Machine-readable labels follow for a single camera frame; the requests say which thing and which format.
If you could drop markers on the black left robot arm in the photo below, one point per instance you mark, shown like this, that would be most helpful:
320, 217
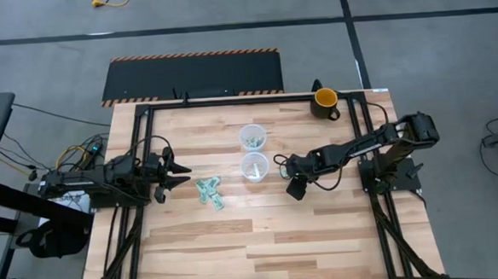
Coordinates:
84, 180

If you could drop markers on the black aluminium table frame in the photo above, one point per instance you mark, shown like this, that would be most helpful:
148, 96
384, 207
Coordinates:
230, 101

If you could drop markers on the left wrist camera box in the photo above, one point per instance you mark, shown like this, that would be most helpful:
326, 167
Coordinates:
151, 161

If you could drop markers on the black hazard-striped floor mat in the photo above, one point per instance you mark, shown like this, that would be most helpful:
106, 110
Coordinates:
194, 76

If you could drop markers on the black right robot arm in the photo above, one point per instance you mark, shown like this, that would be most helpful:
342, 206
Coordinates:
360, 143

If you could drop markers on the black power strip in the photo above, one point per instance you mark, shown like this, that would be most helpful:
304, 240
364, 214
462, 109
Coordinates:
92, 150

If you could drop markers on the dark mug yellow inside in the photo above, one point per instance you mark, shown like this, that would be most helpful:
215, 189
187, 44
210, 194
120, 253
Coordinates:
325, 98

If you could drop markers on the black bag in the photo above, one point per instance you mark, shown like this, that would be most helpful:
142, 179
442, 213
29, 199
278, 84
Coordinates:
54, 243

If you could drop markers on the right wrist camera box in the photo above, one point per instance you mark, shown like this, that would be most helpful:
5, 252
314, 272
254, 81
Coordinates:
296, 189

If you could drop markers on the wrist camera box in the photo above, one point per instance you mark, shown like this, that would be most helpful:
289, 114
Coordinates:
296, 189
151, 161

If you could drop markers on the black triangular bracket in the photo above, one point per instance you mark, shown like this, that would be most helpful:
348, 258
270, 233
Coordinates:
317, 86

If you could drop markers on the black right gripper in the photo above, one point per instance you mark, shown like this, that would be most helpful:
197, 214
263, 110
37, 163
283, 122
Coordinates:
308, 164

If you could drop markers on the clear plastic deli cup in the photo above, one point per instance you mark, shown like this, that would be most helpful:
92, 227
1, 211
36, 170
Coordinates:
246, 161
244, 132

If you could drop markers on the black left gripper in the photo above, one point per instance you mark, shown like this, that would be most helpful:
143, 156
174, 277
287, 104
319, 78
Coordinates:
161, 180

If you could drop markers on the white printed sheet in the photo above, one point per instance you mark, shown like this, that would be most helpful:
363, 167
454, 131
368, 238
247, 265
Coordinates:
75, 200

